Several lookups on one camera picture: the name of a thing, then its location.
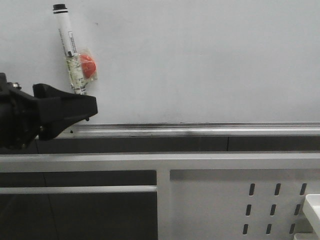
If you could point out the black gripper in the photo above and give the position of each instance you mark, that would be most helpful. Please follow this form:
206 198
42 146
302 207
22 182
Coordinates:
19 119

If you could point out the white whiteboard marker pen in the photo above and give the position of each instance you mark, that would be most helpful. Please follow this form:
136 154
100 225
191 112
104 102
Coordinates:
71 55

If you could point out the red round magnet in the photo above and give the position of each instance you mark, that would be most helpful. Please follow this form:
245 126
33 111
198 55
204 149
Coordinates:
88 65

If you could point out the large whiteboard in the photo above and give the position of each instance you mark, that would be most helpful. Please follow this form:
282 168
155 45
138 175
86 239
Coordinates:
201 61

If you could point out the white plastic bin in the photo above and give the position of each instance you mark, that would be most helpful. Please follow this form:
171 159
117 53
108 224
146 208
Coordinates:
311 210

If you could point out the aluminium whiteboard tray rail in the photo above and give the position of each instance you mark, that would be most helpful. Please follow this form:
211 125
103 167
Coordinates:
172 130

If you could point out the white metal pegboard frame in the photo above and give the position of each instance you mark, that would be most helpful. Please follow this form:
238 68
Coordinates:
158 196

